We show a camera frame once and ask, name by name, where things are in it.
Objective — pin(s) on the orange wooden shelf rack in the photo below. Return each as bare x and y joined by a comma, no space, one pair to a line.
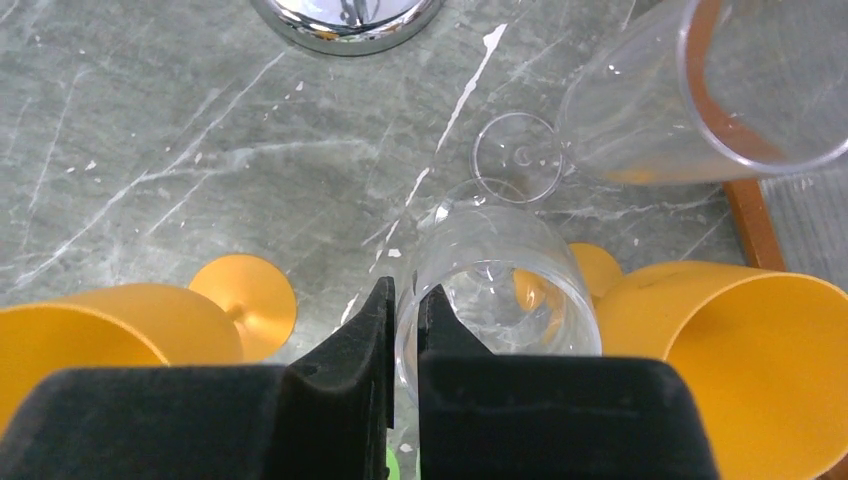
753,224

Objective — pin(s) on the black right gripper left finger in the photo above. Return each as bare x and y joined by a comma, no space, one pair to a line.
325,416

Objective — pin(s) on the clear tall wine glass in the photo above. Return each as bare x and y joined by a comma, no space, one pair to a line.
690,92

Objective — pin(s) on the chrome wine glass rack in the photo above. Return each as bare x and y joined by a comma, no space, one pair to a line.
347,28

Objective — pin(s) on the green plastic goblet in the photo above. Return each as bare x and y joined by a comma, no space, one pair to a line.
394,468

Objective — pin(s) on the orange plastic goblet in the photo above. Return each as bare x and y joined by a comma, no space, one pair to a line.
237,309
764,354

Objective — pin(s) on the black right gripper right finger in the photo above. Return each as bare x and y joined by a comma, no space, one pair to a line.
489,416

